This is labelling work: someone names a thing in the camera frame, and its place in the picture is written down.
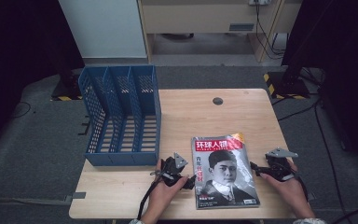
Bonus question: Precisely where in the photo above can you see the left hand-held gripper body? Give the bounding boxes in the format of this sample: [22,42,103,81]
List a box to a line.
[160,151,189,188]

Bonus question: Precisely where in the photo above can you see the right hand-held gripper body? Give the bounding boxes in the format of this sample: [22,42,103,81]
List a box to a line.
[265,147,299,183]

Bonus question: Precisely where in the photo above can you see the portrait cover magazine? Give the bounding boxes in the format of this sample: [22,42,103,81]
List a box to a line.
[190,132,261,210]

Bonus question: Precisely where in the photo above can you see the blue plastic file rack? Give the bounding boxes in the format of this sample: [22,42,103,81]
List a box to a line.
[77,63,162,167]

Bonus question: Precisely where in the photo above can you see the person's right hand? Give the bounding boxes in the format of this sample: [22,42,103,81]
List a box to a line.
[259,159,312,217]

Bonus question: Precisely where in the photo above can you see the person's left hand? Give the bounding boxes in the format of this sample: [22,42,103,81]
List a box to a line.
[144,158,190,219]

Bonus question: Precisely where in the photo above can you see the patterned right sleeve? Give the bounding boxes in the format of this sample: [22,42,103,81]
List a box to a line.
[293,217,328,224]

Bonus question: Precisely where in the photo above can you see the striped black stand base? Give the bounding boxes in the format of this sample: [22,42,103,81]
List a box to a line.
[49,73,84,103]
[262,69,310,101]

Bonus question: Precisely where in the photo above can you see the black floor tape marks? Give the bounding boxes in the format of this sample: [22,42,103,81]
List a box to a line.
[76,115,91,136]

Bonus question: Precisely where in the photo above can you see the black curtain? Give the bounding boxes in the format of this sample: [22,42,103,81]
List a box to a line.
[281,0,358,178]
[0,0,86,162]

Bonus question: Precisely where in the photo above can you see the beige wooden desk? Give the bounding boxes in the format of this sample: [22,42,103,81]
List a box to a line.
[136,0,303,63]

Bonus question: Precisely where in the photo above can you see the white cabinet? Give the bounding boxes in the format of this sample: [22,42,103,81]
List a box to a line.
[58,0,148,60]

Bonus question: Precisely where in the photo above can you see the white power strip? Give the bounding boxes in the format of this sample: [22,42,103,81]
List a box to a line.
[248,0,272,7]

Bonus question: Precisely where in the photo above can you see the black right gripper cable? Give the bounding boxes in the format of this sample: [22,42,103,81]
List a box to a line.
[295,174,310,202]

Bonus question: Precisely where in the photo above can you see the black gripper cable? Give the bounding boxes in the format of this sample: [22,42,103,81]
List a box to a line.
[295,174,310,202]
[136,170,164,220]

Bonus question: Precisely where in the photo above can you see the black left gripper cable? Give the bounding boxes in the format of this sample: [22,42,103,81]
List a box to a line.
[136,170,164,220]

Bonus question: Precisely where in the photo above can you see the long black floor cable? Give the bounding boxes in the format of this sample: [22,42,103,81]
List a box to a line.
[312,99,347,222]

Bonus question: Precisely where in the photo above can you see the short black floor cable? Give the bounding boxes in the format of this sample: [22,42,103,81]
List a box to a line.
[276,102,320,122]

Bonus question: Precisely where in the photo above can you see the thick black floor cable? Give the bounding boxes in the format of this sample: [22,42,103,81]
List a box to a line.
[331,206,358,224]

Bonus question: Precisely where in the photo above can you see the hanging black cables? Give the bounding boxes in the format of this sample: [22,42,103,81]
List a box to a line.
[254,2,288,61]

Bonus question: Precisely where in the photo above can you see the black floor cable loop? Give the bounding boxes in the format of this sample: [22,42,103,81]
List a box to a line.
[11,101,33,119]

